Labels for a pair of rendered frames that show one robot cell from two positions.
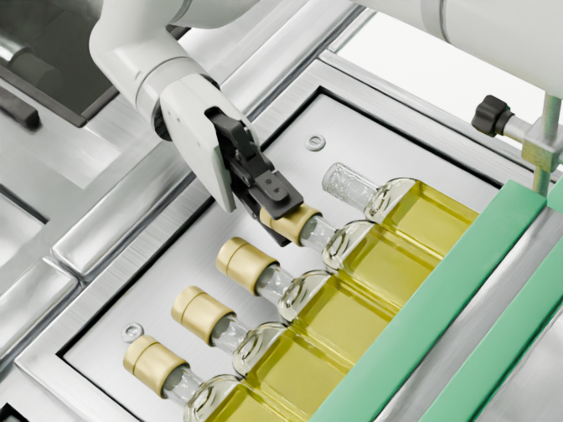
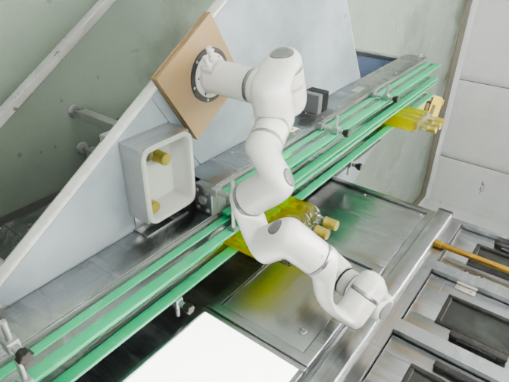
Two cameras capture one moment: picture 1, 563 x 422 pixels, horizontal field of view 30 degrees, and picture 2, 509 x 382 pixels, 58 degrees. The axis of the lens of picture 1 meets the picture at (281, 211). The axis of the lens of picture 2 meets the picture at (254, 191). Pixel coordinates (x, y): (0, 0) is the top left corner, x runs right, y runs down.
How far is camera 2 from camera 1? 1.55 m
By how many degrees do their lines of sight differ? 93
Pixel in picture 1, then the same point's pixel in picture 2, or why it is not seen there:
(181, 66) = (348, 276)
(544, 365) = (241, 167)
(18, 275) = (401, 299)
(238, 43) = not seen: outside the picture
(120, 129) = (391, 361)
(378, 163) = (277, 322)
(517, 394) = (246, 164)
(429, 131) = (257, 330)
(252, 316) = not seen: hidden behind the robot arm
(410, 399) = not seen: hidden behind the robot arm
